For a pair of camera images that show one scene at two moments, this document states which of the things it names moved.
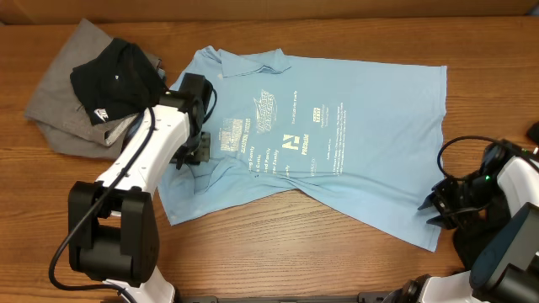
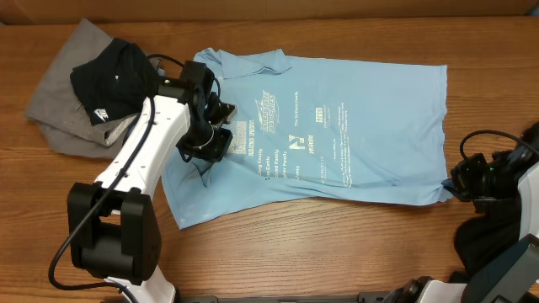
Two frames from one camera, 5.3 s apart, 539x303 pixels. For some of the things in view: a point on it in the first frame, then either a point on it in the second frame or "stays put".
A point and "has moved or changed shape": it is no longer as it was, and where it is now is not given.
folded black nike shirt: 119,81 stays put
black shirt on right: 471,241 stays put
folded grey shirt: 58,110 stays put
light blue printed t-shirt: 363,140 has moved or changed shape
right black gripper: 443,202 -> 460,180
